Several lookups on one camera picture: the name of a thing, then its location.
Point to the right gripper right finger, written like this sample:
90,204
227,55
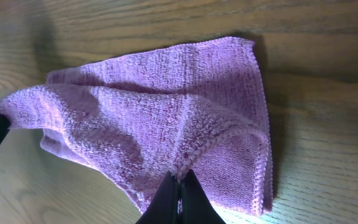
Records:
195,206

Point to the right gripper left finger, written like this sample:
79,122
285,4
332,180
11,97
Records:
163,208

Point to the purple microfiber cloth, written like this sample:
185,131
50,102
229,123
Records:
134,118

